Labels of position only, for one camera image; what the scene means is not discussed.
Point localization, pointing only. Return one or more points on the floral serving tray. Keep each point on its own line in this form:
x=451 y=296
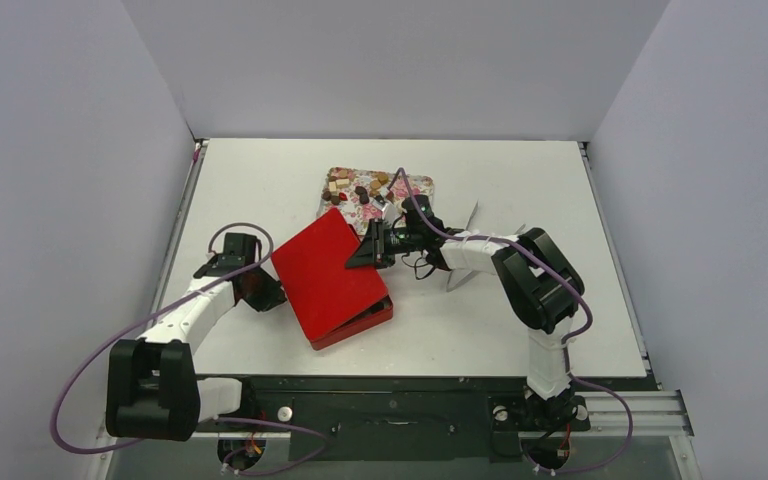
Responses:
x=348 y=192

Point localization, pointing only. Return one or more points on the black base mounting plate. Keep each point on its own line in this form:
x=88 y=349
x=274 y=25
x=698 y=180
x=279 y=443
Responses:
x=349 y=418

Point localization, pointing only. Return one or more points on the red box lid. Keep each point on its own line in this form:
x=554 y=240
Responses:
x=321 y=291

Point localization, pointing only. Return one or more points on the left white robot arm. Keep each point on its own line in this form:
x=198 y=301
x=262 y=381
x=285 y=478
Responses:
x=153 y=390

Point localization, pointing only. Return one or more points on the red chocolate box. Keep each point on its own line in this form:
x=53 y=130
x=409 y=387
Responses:
x=377 y=314

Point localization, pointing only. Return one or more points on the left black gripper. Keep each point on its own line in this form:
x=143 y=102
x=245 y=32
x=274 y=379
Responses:
x=273 y=296

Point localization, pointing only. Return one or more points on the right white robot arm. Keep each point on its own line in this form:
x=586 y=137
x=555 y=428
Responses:
x=543 y=290

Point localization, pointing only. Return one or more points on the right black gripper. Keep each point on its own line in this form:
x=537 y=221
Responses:
x=383 y=243

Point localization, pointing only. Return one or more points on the metal tweezers on table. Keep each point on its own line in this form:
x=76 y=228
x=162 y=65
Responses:
x=459 y=278

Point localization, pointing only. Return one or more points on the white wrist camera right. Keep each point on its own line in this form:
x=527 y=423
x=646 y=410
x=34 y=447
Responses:
x=389 y=211

